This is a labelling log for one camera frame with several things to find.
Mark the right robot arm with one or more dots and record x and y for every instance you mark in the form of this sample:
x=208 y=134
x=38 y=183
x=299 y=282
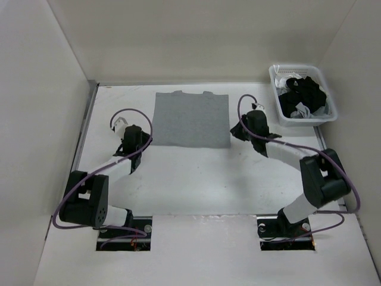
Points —
x=322 y=175

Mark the grey tank top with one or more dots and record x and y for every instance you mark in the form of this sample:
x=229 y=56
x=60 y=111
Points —
x=191 y=120

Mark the black clothes in basket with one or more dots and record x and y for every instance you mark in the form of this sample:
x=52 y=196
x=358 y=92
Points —
x=303 y=98

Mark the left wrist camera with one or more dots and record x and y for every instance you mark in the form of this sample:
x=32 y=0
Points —
x=119 y=127

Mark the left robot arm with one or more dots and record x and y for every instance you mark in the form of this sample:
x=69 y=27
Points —
x=85 y=200

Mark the white clothes in basket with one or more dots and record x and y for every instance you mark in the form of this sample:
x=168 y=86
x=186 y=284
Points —
x=301 y=97

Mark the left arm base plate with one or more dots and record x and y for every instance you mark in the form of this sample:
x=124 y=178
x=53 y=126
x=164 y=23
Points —
x=122 y=240

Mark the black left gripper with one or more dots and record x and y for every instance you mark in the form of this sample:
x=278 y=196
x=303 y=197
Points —
x=145 y=137

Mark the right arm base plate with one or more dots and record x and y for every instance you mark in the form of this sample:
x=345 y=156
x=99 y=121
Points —
x=272 y=238

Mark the white plastic laundry basket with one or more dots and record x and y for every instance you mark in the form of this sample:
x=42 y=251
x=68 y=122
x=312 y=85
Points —
x=303 y=119

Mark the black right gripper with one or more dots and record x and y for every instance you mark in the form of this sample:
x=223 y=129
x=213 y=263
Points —
x=236 y=130

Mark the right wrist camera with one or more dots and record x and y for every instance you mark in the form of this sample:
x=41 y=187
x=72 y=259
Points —
x=257 y=106

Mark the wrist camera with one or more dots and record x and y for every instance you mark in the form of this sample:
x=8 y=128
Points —
x=119 y=127
x=257 y=106

